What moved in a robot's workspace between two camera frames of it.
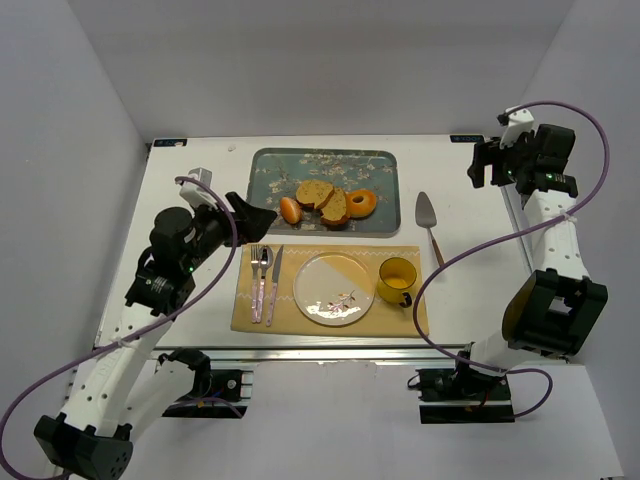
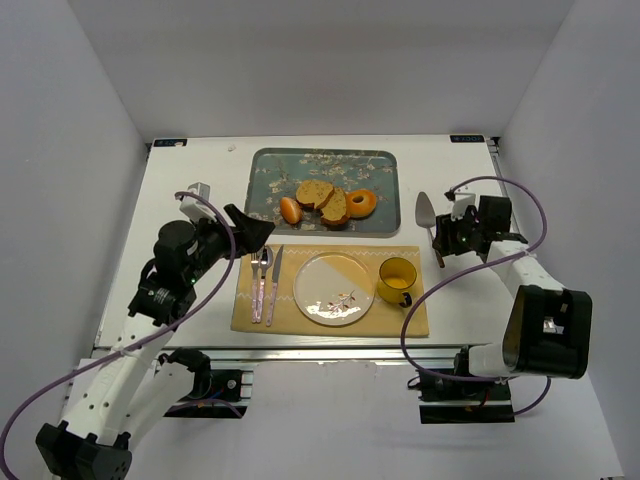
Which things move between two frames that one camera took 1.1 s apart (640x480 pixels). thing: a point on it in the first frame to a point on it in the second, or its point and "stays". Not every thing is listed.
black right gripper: x=493 y=163 to x=445 y=238
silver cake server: x=427 y=218 stays
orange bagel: x=361 y=209 stays
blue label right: x=466 y=138 stays
